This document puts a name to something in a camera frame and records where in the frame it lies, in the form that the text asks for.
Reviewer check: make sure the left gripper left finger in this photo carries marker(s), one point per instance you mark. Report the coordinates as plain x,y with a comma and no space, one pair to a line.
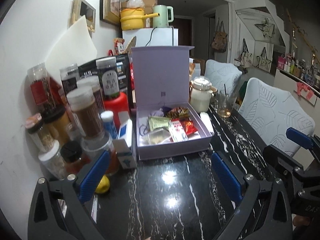
90,176

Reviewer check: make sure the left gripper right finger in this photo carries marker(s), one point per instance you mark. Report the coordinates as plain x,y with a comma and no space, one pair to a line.
229,175

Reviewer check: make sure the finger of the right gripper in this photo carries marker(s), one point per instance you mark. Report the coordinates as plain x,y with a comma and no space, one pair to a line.
281,163
299,138

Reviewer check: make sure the purple satin pouch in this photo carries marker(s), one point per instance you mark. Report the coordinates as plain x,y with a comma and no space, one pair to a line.
143,126

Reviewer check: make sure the translucent white snack packet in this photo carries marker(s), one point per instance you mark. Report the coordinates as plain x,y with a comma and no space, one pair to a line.
158,136

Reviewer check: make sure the bright red candy packet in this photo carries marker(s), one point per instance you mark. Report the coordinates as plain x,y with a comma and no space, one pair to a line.
189,127

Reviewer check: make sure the red white snack packet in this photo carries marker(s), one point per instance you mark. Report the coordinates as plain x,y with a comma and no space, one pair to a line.
177,132

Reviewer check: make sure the green tea packet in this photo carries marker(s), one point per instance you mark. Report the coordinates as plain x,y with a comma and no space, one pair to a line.
156,122

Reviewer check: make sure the gold red packet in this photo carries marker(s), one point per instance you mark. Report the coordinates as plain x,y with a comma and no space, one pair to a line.
178,113

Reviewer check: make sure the person's right hand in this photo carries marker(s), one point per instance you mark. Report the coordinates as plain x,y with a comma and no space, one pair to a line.
301,221

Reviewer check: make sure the yellow lemon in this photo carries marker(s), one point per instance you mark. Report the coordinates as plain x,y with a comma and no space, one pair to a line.
103,186

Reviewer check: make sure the black lid red jar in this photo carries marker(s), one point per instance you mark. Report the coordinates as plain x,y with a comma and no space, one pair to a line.
74,157

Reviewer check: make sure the blue white carton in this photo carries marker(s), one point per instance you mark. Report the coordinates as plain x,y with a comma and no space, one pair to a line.
125,146

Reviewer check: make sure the near leaf-pattern chair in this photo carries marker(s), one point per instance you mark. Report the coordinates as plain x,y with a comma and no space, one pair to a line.
271,111

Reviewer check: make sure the leaf-pattern chair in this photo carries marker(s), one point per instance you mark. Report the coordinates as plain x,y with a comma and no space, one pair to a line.
223,76
271,111

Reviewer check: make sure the white lid nut jar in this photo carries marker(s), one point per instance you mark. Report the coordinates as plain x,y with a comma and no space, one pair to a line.
53,161

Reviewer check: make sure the blue white bottle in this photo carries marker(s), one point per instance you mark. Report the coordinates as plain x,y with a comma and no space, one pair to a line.
107,118

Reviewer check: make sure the metal spoon in glass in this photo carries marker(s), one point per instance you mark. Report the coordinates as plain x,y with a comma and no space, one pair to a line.
226,97

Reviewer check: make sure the white rolled towel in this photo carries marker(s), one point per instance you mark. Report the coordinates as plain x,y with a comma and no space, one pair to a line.
207,122

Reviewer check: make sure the clear drinking glass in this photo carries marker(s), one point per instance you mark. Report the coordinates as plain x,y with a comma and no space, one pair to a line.
221,110

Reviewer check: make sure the red box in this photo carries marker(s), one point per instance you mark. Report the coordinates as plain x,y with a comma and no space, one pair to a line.
120,108

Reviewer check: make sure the brown powder jar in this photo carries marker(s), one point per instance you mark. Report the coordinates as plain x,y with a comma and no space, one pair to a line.
85,111

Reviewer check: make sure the lavender gift box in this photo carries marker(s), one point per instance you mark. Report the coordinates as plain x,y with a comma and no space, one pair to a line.
161,77

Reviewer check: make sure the red spice jar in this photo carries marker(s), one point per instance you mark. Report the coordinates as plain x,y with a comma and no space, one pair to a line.
40,88

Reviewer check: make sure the far leaf-pattern chair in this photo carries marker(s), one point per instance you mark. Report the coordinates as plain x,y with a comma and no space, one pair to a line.
223,76

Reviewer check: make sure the cream white kettle jar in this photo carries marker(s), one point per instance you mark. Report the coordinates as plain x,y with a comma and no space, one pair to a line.
201,94

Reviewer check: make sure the black printed package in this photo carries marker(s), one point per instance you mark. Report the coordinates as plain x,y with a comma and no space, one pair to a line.
90,69

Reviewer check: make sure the dark labelled jar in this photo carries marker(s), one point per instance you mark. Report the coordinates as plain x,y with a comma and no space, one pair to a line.
108,77

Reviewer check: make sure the hanging brown bag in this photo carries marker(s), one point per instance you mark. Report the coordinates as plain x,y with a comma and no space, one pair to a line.
219,43

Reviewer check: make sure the white mini fridge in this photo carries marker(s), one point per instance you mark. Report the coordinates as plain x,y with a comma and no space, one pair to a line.
150,37

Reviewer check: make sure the yellow pot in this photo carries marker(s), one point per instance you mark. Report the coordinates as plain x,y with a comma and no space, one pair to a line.
134,18

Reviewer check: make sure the green electric kettle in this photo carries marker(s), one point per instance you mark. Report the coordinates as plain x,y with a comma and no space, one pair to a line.
166,16

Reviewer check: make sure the framed picture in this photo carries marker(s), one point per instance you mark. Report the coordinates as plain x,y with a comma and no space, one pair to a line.
110,11

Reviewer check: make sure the wooden wall frame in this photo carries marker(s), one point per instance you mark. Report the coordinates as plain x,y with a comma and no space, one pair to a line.
82,8

